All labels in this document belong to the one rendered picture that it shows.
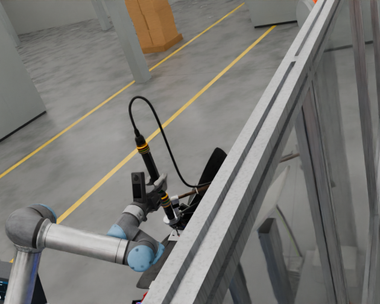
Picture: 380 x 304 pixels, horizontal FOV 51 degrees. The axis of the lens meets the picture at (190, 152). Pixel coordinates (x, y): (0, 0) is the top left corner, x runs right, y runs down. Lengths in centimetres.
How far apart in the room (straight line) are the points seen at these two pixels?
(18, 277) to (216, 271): 122
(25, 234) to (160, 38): 866
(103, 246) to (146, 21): 880
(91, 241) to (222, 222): 95
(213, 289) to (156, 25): 947
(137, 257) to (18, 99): 705
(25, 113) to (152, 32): 353
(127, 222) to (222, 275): 107
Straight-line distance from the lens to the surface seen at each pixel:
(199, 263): 33
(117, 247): 127
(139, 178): 146
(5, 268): 203
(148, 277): 168
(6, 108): 802
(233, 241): 37
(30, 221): 133
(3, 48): 810
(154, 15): 968
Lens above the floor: 227
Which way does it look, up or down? 28 degrees down
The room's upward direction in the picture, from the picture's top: 19 degrees counter-clockwise
